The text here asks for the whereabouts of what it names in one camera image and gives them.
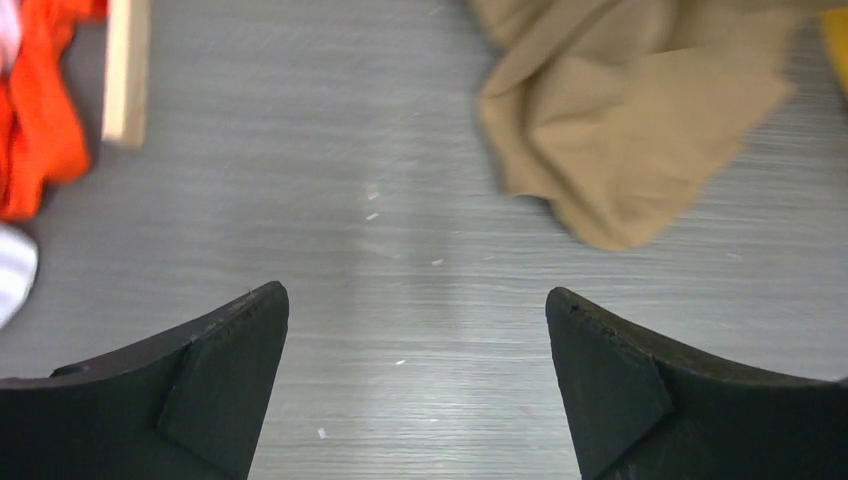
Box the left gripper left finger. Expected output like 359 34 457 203
1 281 289 479

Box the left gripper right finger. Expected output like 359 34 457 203
545 287 847 479

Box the tan brown garment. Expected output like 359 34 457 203
471 0 832 251

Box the yellow pleated skirt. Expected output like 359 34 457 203
820 7 848 96

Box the white cloth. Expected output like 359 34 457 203
1 223 39 328

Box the orange cloth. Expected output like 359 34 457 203
1 0 108 221

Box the wooden clothes rack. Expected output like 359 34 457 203
101 0 152 149

